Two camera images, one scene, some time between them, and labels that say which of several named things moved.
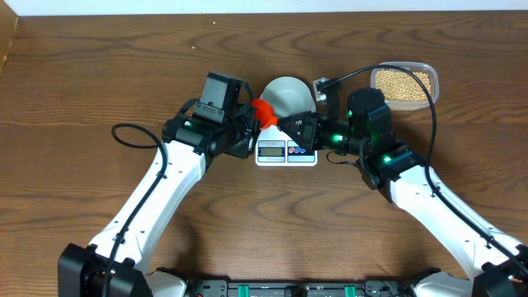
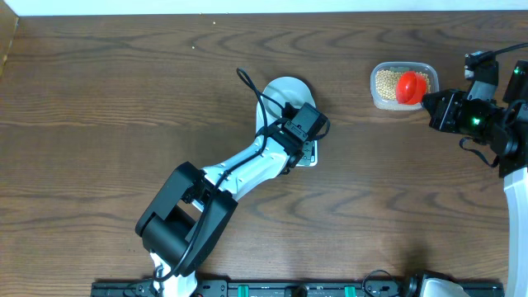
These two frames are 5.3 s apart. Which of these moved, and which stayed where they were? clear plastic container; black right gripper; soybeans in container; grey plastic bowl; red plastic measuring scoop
Moved: red plastic measuring scoop; black right gripper
Stayed: clear plastic container; grey plastic bowl; soybeans in container
